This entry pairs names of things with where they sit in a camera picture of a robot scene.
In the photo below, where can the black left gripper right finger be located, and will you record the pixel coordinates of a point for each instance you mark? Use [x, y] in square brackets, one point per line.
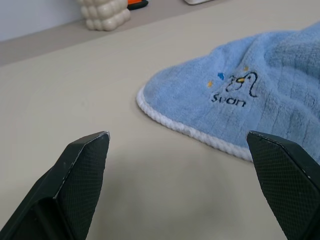
[285, 182]

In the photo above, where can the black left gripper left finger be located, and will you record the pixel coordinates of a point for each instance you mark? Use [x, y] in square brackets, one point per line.
[75, 185]

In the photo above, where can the blue towel with swan embroidery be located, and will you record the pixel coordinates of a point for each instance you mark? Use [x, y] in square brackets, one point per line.
[240, 100]

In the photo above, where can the cream bubbly ceramic vase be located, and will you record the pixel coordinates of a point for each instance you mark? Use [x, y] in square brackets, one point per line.
[105, 13]

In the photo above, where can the orange and black object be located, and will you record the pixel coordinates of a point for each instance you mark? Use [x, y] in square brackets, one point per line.
[137, 3]

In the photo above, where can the white flat object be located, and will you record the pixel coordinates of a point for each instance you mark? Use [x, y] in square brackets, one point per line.
[197, 1]

